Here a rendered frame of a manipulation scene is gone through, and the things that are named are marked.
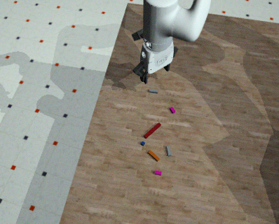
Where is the orange rectangular bar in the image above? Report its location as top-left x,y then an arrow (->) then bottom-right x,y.
148,150 -> 160,161

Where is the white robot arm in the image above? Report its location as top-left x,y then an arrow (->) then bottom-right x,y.
131,0 -> 211,50

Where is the red rod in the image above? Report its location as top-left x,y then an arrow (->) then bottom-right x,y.
144,123 -> 161,139

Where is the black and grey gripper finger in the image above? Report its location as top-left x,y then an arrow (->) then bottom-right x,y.
164,46 -> 178,71
132,61 -> 148,84

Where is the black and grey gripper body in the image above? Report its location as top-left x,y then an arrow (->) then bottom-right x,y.
140,42 -> 174,74

